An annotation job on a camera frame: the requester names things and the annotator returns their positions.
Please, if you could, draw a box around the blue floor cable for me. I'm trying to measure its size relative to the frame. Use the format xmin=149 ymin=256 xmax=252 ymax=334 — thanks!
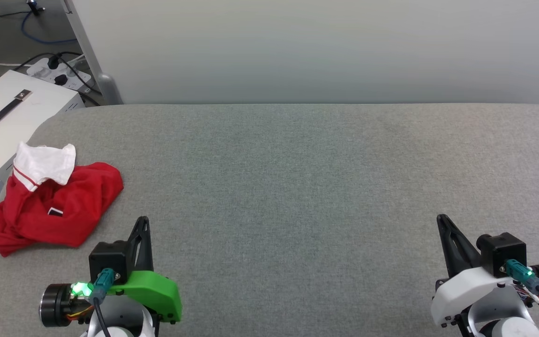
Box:
xmin=20 ymin=11 xmax=79 ymax=45

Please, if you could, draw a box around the teal left camera connector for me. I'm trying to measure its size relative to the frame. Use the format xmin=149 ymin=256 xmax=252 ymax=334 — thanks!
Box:
xmin=92 ymin=268 xmax=121 ymax=300

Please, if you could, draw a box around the white power strip with cables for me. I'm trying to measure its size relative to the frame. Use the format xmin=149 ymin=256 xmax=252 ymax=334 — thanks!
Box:
xmin=15 ymin=51 xmax=102 ymax=106

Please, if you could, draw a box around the teal camera connector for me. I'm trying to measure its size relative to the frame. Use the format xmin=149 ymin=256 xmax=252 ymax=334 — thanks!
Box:
xmin=503 ymin=259 xmax=535 ymax=284
xmin=92 ymin=268 xmax=121 ymax=300

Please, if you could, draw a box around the teal right camera connector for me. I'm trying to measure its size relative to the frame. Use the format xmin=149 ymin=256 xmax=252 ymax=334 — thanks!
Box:
xmin=503 ymin=259 xmax=535 ymax=284

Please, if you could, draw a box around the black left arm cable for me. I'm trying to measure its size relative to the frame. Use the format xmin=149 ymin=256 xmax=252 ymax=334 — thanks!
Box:
xmin=92 ymin=297 xmax=112 ymax=337

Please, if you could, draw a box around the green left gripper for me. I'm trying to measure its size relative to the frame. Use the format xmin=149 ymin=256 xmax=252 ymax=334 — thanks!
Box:
xmin=106 ymin=216 xmax=182 ymax=324

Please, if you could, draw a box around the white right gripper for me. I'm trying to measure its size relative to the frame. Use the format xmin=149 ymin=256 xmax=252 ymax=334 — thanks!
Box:
xmin=430 ymin=214 xmax=523 ymax=328

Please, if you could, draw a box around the white equipment case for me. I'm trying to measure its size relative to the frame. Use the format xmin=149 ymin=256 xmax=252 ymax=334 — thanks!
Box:
xmin=0 ymin=70 xmax=86 ymax=200

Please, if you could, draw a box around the black floor cable with clamp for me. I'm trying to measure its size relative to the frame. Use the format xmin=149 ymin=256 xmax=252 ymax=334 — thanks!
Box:
xmin=0 ymin=0 xmax=46 ymax=18

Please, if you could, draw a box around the red and white jersey shirt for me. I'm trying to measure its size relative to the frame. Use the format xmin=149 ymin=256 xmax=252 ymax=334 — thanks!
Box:
xmin=0 ymin=142 xmax=124 ymax=257

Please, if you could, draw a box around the black case handle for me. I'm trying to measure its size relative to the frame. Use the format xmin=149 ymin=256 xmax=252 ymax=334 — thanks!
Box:
xmin=0 ymin=89 xmax=33 ymax=143

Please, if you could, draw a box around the grey metal table frame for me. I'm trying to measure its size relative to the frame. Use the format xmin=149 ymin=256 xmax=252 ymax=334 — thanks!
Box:
xmin=63 ymin=0 xmax=124 ymax=105

